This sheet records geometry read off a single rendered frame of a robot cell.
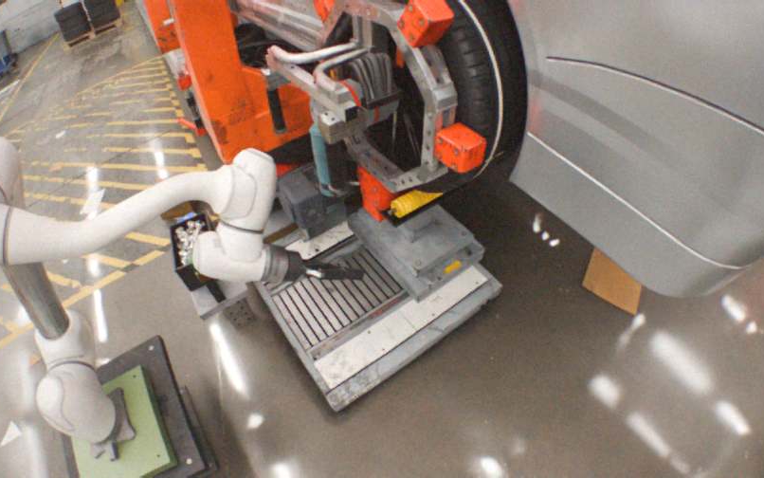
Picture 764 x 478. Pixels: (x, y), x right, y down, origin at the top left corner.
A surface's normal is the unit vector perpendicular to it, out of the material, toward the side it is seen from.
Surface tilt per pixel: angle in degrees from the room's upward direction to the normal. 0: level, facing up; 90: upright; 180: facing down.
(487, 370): 0
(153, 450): 1
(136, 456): 1
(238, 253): 60
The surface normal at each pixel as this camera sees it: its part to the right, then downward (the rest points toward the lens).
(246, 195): 0.60, 0.28
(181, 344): -0.02, -0.65
